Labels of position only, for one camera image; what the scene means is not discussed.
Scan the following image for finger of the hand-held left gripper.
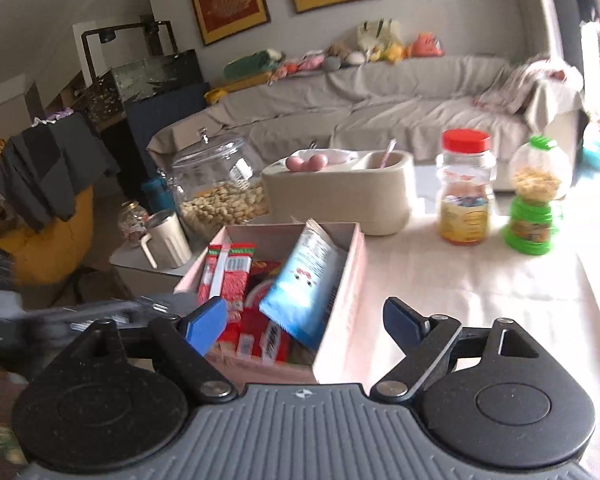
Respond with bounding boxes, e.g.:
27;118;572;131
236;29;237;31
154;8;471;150
27;297;181;331
27;320;99;354

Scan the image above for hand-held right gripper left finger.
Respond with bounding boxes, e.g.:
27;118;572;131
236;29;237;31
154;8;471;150
82;297;237;404

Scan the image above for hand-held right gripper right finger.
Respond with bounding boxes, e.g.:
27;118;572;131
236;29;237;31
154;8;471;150
370;296;540;402

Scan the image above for red white printed snack packet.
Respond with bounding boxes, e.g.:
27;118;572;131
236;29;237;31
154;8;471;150
234;309;294;366

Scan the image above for red strip snack packet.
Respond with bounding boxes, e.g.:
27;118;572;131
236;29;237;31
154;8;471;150
197;242;257;322

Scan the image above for pink cardboard box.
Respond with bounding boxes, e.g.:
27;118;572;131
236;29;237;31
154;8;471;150
173;222;369;387

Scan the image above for blue snack packet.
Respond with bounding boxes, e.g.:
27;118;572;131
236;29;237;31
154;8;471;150
258;218;349;352

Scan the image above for yellow bean bag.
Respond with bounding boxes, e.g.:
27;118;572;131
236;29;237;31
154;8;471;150
0;187;96;287

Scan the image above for white mug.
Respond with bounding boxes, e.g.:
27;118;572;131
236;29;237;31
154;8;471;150
140;209;194;270

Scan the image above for white tablecloth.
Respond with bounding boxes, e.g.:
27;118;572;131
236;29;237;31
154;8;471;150
324;184;600;462

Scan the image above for small glass candy jar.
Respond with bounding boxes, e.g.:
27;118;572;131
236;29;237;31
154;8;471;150
117;200;151;244

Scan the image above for blue bottle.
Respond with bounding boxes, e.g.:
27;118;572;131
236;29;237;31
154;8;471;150
140;177;175;214

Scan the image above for glass jar of peanuts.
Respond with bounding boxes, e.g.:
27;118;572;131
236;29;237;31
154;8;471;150
159;128;269;252

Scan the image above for plastic jar red lid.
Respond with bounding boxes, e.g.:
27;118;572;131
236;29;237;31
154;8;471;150
435;128;497;246

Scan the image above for dark clothes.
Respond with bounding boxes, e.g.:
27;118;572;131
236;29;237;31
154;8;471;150
0;109;121;234

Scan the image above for beige tissue organizer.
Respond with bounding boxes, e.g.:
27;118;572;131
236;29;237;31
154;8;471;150
259;148;416;237

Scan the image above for green gumball dispenser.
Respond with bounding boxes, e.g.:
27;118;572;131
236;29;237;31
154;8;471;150
502;134;574;256

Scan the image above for white pink spoon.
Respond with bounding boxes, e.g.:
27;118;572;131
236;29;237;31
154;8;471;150
379;138;398;169

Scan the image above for dark cabinet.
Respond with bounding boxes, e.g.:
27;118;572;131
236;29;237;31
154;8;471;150
124;82;211;194

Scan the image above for grey covered sofa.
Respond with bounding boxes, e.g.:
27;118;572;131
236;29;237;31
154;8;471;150
147;54;587;197

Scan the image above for glass fish tank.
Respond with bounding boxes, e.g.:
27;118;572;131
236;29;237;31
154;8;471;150
72;19;204;127

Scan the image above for long yellow plush toy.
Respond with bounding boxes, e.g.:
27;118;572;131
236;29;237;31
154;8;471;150
204;72;276;106

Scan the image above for teal basin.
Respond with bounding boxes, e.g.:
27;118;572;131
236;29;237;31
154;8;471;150
581;139;600;171

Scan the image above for green plush toy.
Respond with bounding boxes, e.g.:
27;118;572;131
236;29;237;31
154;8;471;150
223;48;286;80

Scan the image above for floral blanket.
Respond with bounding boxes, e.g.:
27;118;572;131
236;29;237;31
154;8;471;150
474;54;586;116

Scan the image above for grey plush toy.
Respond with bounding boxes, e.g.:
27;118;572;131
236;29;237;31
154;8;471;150
324;42;369;71

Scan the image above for orange plush toy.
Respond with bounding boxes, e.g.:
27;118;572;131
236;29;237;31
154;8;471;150
407;32;446;59

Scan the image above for pink plush toy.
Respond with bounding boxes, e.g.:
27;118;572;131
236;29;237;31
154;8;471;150
274;52;331;79

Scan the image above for white tote bag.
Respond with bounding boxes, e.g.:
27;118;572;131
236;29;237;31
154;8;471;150
355;18;401;56

